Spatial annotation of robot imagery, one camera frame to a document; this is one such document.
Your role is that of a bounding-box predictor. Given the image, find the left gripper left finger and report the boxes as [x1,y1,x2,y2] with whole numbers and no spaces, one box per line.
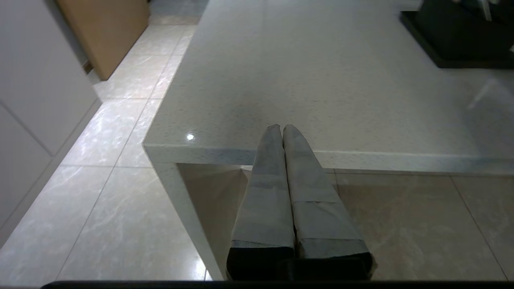
[226,124,296,281]

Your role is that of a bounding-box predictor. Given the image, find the white cabinet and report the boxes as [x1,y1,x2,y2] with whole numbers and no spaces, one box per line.
[0,0,102,248]

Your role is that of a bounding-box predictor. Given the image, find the black kettle tray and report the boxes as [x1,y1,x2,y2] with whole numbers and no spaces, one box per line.
[400,0,514,69]

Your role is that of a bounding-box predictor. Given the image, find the light wooden cabinet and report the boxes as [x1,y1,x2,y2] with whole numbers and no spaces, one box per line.
[55,0,151,81]

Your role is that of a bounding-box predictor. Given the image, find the white stone counter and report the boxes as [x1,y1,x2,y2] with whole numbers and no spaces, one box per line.
[142,0,514,281]

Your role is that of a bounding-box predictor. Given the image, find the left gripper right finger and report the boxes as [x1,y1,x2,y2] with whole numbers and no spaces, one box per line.
[282,124,376,281]

